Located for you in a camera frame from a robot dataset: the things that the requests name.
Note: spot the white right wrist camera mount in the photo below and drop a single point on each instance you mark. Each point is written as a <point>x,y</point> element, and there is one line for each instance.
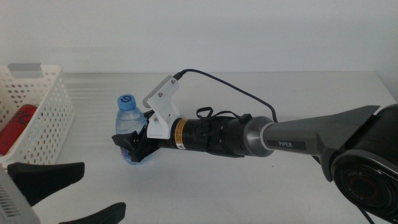
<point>161,118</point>

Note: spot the white perforated plastic basket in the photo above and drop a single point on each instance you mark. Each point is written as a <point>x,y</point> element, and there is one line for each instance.
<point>46,124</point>

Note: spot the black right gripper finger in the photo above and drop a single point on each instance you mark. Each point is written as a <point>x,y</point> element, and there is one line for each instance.
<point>127,141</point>

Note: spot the red soda can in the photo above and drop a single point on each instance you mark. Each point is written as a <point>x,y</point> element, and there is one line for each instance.
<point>15,127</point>

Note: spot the clear water bottle blue cap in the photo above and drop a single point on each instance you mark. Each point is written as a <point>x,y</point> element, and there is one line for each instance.
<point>129,119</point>

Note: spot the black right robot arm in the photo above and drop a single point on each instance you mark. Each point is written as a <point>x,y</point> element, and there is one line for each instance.
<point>311,137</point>

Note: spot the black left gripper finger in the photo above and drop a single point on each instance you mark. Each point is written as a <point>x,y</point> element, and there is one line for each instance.
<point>109,214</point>
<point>46,177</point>

